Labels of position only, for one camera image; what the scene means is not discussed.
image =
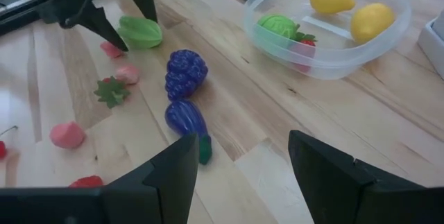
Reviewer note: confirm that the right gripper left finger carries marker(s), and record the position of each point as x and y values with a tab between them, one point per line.
138	203

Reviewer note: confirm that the red toy strawberry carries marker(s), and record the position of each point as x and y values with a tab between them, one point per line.
111	92
307	49
86	181

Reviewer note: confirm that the green toy cabbage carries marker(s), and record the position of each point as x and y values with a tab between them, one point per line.
279	25

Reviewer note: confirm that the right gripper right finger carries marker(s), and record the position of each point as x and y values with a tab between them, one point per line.
347	196

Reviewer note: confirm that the black metal table frame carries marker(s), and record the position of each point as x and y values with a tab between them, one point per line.
14	23

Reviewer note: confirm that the purple toy grapes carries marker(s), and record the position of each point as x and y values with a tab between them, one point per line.
185	75

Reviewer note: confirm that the pink toy fruit piece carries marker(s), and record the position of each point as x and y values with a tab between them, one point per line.
127	74
67	135
111	50

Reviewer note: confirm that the red toy cherry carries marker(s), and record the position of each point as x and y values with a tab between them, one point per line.
2	149

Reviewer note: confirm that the purple toy eggplant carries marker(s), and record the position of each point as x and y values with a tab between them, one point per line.
185	120

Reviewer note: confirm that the green toy starfruit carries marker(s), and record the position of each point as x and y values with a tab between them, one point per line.
140	32

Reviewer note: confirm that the white hexagonal plant pot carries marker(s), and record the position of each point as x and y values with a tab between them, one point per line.
433	43

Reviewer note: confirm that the clear plastic tupperware container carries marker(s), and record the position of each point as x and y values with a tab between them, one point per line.
333	61

